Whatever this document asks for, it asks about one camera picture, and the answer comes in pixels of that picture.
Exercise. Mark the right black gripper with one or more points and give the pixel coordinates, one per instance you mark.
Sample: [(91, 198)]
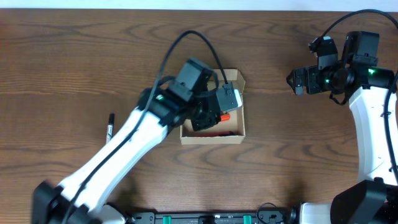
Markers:
[(304, 81)]

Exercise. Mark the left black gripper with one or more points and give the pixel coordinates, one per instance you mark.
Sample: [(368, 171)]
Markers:
[(204, 121)]

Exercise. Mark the red stapler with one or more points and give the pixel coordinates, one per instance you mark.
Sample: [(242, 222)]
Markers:
[(225, 117)]

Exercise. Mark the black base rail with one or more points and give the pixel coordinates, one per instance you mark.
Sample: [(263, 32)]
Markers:
[(266, 213)]

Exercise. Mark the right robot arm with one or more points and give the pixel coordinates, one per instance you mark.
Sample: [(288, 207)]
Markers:
[(371, 94)]

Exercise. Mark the red utility knife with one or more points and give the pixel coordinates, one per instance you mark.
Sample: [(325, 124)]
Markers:
[(219, 134)]

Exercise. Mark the black marker pen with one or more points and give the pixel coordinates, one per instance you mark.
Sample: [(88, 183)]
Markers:
[(110, 128)]

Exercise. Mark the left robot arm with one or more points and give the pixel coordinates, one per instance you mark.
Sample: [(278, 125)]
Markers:
[(82, 197)]

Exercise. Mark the cardboard box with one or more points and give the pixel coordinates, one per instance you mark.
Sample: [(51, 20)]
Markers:
[(235, 124)]

